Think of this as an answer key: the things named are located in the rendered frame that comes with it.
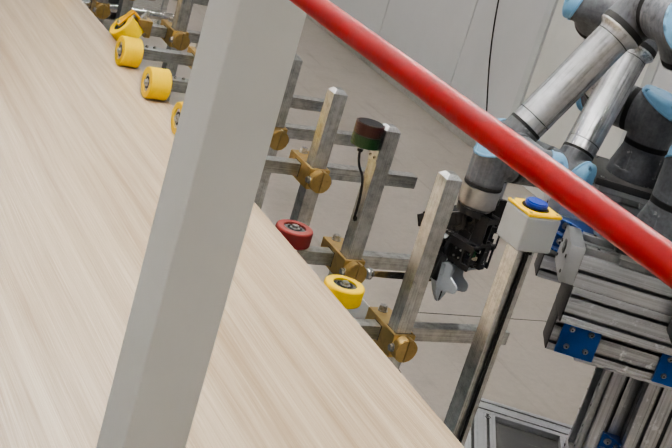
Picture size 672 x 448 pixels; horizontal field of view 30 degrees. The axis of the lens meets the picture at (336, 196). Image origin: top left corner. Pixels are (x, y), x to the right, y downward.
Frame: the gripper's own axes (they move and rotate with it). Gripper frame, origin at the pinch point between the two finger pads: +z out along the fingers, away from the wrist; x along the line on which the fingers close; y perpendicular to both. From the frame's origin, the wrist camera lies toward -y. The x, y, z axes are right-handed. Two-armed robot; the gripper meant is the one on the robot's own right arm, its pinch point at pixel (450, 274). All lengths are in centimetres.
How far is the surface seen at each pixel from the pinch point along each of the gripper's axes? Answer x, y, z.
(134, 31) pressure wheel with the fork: 121, -42, -12
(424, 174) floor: 291, 185, 84
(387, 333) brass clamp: -29.1, -31.9, -0.2
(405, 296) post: -29.8, -31.1, -8.9
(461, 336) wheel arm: -26.5, -12.3, 1.3
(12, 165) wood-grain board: 20, -97, -8
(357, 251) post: -5.7, -29.1, -6.5
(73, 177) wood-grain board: 17, -85, -8
